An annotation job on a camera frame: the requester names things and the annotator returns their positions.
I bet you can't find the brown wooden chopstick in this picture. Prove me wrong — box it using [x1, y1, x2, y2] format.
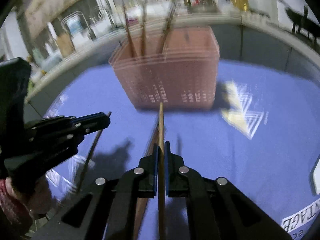
[76, 111, 112, 193]

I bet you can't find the person's left hand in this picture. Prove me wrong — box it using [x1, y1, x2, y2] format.
[1, 176, 52, 239]

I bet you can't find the blue printed tablecloth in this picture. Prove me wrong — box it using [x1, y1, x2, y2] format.
[46, 61, 319, 239]

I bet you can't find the upright small cutting board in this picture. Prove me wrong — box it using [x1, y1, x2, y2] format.
[56, 33, 75, 58]

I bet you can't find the pink perforated utensil basket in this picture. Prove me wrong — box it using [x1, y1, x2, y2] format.
[109, 26, 220, 111]

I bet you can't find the black wok on stove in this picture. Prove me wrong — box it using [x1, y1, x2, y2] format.
[277, 0, 319, 48]

